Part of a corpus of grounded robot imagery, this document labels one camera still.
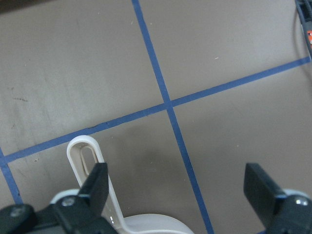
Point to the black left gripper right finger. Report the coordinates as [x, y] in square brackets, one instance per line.
[281, 211]

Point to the beige plastic dustpan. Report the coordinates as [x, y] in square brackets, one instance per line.
[83, 153]

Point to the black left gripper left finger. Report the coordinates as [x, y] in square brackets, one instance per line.
[70, 214]

